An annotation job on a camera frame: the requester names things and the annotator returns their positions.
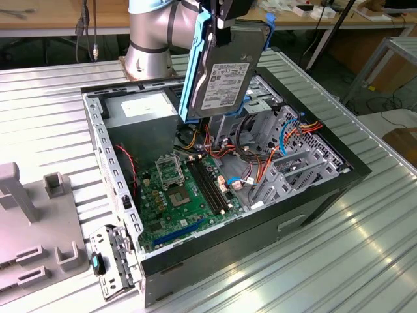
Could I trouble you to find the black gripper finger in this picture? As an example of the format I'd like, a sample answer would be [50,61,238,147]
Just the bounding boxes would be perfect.
[214,18,231,47]

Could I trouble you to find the hard disk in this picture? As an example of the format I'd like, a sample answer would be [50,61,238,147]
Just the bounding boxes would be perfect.
[178,12,274,124]

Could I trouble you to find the blue data wire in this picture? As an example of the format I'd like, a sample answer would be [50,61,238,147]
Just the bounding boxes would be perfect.
[278,117,300,158]

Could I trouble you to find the red yellow orange power wire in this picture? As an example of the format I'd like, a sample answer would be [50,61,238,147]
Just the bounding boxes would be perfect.
[255,119,324,183]

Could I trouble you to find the grey metal disk bay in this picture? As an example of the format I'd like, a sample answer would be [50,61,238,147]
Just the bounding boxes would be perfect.
[249,148,354,211]

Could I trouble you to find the small white box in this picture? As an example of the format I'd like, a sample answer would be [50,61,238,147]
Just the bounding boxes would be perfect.
[292,3,315,17]
[311,8,336,20]

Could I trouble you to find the grey metal drive cage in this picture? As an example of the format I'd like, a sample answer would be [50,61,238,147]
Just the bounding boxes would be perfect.
[203,74,284,154]

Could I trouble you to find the black tripod pole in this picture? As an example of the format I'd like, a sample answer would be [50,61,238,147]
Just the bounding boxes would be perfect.
[305,0,356,71]

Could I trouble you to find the grey power supply unit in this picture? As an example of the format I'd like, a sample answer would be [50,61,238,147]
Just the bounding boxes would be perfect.
[103,91,180,169]

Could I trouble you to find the black RAM slot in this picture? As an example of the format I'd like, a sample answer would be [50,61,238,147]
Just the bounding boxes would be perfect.
[186,159,221,216]
[196,158,230,212]
[191,158,225,215]

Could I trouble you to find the metal socket cover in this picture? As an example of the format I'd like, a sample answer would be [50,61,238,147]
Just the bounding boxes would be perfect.
[154,153,182,189]

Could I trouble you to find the long wooden desk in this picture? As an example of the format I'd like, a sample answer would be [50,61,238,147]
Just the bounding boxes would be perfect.
[0,0,417,38]

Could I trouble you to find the green motherboard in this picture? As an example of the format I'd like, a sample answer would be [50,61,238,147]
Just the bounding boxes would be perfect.
[136,153,245,252]

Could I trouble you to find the blue expansion slot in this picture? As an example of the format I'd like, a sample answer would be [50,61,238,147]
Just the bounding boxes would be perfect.
[152,217,207,247]

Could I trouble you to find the brown cardboard box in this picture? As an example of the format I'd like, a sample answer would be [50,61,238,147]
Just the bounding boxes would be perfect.
[381,127,417,164]

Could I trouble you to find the black open PC case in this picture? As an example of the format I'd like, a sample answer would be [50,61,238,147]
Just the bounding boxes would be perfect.
[79,66,373,309]

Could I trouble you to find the metal hinged card retainer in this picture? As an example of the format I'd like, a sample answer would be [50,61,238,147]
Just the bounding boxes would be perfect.
[88,224,145,301]

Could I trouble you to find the black latch with blue button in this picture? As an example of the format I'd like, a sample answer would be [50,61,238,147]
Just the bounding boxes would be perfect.
[90,250,107,276]

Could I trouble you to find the grey parts rack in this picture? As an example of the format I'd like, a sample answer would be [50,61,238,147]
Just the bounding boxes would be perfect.
[0,162,91,293]

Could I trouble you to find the thick black cable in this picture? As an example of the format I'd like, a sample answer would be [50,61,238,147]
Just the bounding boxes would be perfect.
[235,115,262,155]

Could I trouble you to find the coloured supply wire bundle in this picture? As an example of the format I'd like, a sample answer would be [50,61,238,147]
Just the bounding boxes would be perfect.
[174,123,237,162]

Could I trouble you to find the black camera cable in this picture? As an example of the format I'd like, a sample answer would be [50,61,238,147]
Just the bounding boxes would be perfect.
[91,0,99,62]
[75,0,89,36]

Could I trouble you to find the light blue wire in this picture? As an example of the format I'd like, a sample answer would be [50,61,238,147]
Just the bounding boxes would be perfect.
[226,177,252,190]

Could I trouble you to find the aluminium frame table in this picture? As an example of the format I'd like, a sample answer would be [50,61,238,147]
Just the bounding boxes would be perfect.
[341,36,417,108]

